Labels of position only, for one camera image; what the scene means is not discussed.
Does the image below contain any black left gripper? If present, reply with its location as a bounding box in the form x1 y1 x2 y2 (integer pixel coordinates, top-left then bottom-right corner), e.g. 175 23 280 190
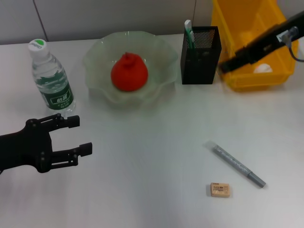
0 113 93 174

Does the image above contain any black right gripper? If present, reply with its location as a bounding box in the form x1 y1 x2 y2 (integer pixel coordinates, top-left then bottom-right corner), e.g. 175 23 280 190
218 10 304 74

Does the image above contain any white paper ball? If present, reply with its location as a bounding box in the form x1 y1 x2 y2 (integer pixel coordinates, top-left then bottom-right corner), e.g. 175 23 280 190
253 63 273 74

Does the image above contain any clear green-label water bottle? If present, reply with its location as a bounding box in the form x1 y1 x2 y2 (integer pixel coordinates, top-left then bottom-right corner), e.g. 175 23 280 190
28 38 76 117

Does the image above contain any red-orange fruit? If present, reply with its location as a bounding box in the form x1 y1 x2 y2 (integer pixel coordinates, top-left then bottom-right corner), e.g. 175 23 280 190
111 51 149 93

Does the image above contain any grey marker pen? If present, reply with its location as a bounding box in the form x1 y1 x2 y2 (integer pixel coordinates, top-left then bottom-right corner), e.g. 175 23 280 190
205 140 266 190

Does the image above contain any black mesh pen holder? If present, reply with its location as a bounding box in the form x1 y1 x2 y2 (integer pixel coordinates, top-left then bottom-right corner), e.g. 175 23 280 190
180 26 222 86

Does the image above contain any green glass fruit bowl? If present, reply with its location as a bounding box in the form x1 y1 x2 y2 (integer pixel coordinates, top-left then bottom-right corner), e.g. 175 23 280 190
82 31 179 111

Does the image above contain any small beige eraser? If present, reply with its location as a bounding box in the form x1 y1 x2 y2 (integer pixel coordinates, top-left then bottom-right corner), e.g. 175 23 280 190
210 182 230 197

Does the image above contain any yellow plastic bin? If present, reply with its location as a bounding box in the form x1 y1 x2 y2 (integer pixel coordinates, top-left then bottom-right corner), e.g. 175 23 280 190
211 0 299 92

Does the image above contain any grey right gripper cable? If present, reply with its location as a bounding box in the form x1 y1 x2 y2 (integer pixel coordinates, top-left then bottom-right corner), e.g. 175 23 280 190
281 26 304 63

